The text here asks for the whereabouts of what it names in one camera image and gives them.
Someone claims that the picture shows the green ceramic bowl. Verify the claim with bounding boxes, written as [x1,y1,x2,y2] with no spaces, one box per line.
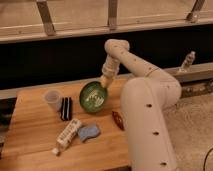
[79,81,108,113]

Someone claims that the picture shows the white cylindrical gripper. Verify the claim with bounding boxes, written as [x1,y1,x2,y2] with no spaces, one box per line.
[100,56,120,88]

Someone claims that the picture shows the right metal window bracket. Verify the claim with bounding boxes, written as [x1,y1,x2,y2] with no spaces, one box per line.
[186,0,205,23]

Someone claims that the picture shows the translucent plastic cup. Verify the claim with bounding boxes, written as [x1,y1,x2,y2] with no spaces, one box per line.
[44,89,62,112]

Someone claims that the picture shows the metal window bracket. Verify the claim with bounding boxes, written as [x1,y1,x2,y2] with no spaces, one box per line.
[108,0,118,30]
[36,0,56,36]
[186,0,205,23]

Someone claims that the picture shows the red brown chili pepper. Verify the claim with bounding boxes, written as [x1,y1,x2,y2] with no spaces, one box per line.
[112,111,124,130]

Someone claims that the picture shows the white tube with cap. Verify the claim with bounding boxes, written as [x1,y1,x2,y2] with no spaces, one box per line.
[52,118,82,156]

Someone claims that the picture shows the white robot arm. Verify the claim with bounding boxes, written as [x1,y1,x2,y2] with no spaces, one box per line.
[101,39,181,171]

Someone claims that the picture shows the blue sponge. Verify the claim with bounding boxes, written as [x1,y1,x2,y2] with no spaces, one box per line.
[78,124,101,142]

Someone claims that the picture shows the left metal window bracket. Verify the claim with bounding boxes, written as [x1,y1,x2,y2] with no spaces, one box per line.
[36,0,56,36]

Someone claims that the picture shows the middle metal window bracket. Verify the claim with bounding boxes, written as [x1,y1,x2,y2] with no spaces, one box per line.
[108,0,118,30]

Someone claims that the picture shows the clear plastic bottle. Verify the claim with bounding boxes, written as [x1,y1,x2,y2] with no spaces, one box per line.
[178,51,195,73]

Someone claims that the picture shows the black white striped block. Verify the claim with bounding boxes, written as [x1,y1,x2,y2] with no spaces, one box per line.
[60,97,72,121]

